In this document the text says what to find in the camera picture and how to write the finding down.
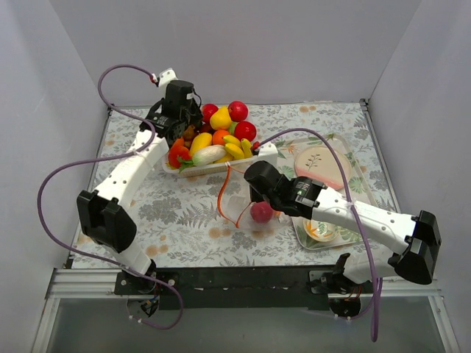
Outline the brown yellow toy fruit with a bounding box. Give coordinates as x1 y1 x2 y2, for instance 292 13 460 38
183 125 198 141

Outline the red yellow toy mango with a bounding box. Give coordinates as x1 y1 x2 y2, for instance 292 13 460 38
189 132 213 156

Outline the red toy pomegranate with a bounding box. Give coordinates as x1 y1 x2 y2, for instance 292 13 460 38
250 202 275 224

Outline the yellow toy peach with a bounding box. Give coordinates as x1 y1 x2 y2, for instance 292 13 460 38
210 107 232 130

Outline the clear zip top bag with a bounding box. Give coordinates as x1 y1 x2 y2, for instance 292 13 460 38
217 163 291 232

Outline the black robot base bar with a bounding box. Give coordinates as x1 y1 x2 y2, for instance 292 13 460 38
113 264 364 319

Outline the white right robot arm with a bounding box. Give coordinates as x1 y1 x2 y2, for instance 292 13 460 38
244 161 442 293

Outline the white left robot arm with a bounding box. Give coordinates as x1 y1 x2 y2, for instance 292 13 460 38
77 79 202 294

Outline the red toy apple top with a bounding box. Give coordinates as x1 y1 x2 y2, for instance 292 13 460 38
228 101 249 122

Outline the red toy apple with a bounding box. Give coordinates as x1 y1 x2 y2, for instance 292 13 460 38
233 121 257 141
201 104 219 124
228 101 249 122

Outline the red toy apple back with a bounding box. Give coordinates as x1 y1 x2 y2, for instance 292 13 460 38
201 104 219 124

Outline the pink and cream plate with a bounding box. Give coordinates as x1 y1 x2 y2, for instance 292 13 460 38
294 146 344 190

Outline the floral rectangular tray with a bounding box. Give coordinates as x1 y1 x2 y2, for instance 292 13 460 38
272 134 376 250

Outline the small floral bowl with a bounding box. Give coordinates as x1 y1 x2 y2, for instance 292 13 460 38
302 220 339 243

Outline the small orange toy tangerine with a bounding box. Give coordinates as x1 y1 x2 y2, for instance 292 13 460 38
212 129 230 146

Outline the white toy radish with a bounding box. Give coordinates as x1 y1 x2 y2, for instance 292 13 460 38
179 145 226 172

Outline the green toy fruit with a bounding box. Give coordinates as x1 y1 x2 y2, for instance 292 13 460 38
228 121 238 135

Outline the white plastic fruit basket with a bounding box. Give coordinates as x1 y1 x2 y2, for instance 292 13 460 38
161 121 260 178

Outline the red toy apple right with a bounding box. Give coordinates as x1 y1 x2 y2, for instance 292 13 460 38
233 121 257 141

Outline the yellow toy banana bunch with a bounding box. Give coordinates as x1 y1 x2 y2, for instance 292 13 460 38
216 135 253 163

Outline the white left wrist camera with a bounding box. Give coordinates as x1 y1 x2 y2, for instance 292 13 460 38
157 68 178 90

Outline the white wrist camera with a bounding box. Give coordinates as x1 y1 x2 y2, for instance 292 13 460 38
258 143 278 165
157 68 178 90

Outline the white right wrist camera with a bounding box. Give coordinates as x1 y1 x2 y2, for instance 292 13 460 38
258 143 278 165

